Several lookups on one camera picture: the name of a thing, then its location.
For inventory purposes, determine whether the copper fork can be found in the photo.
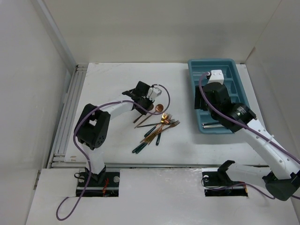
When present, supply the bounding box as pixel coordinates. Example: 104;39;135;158
145;120;180;145

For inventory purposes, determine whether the black spoon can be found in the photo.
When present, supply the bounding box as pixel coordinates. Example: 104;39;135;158
202;121;220;126

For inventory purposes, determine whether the copper spoon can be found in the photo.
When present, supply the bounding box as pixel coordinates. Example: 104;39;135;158
134;104;165;128

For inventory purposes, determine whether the purple cable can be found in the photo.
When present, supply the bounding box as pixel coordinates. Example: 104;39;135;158
198;72;300;200
56;84;171;220

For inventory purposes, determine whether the blue plastic cutlery tray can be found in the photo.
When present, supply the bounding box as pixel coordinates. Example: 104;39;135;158
188;59;249;135

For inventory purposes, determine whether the aluminium rail frame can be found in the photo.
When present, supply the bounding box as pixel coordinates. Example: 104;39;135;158
45;64;88;169

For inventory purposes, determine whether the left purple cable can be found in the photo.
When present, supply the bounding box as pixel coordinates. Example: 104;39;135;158
56;84;171;220

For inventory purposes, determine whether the silver round spoon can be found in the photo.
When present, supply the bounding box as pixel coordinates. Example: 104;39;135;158
203;124;224;129

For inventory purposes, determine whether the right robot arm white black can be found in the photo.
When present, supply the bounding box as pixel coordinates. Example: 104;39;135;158
195;82;300;201

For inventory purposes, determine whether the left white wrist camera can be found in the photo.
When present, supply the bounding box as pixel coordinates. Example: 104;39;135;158
147;87;162;101

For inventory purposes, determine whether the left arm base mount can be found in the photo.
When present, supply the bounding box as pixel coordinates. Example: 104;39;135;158
74;171;120;197

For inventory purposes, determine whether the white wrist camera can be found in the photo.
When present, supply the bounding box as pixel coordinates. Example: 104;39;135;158
207;70;224;85
147;87;162;101

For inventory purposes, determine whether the green loop handle utensil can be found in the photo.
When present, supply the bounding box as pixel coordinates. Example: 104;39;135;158
132;142;147;154

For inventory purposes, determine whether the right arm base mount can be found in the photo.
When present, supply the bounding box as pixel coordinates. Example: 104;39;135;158
201;160;248;197

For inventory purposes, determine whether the gold fork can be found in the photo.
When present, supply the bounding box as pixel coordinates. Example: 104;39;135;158
140;113;172;143

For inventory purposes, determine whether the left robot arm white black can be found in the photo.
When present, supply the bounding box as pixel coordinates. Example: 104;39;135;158
73;81;162;186

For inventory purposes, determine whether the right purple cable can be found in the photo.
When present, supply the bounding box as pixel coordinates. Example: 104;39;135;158
198;72;300;200

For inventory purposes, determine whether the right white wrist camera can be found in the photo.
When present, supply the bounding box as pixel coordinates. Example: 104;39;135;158
207;70;224;85

